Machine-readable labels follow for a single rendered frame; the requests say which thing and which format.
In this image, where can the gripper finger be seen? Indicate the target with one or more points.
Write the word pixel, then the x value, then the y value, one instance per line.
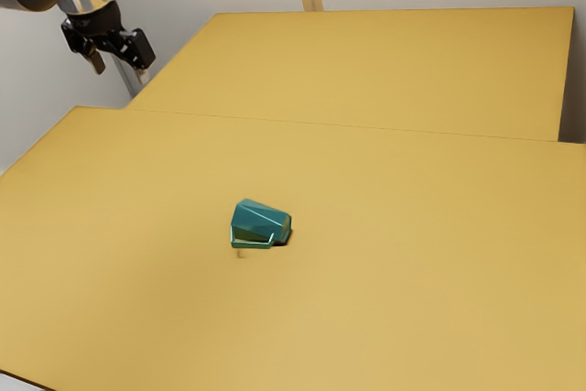
pixel 135 53
pixel 89 53

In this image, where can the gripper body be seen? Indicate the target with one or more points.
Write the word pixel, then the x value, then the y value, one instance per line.
pixel 96 24

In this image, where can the teal faceted mug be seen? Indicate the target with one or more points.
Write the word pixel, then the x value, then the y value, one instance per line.
pixel 256 221

